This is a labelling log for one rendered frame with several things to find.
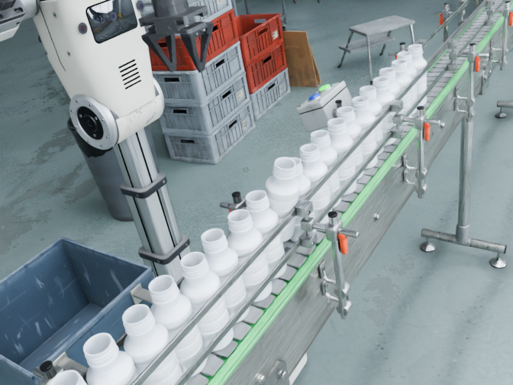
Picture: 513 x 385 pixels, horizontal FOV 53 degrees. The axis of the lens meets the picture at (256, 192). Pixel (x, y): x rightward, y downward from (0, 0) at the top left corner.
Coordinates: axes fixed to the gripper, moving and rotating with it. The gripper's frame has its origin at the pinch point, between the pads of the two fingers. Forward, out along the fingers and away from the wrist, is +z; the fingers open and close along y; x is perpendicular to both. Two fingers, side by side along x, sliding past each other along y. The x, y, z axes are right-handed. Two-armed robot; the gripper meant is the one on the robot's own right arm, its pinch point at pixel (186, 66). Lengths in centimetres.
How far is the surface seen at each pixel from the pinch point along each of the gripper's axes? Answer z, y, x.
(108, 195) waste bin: 114, -171, 99
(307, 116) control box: 28, -1, 42
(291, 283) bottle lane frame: 36.7, 18.8, -8.3
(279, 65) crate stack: 105, -159, 292
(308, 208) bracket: 25.3, 20.2, -1.0
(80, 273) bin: 51, -44, -9
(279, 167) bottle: 16.4, 17.0, -2.7
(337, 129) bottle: 20.7, 16.9, 21.0
